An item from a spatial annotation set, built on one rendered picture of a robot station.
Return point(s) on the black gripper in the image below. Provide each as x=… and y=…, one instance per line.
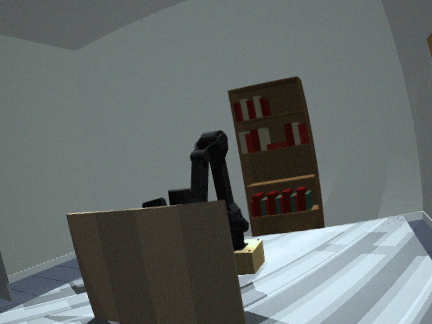
x=155, y=203

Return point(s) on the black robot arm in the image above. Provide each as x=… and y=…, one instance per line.
x=212, y=147

